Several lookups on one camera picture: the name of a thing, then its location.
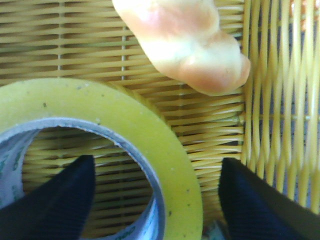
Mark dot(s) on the toy croissant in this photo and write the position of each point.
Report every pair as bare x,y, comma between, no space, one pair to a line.
183,41

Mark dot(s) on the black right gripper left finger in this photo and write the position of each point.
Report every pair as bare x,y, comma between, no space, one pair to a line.
57,210

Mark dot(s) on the yellow woven plastic basket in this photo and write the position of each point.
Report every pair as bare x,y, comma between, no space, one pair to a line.
271,124

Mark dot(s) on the yellow tape roll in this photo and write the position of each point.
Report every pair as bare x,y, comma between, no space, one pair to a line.
175,209

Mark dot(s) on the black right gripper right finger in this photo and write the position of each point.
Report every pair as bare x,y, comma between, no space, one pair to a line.
254,210

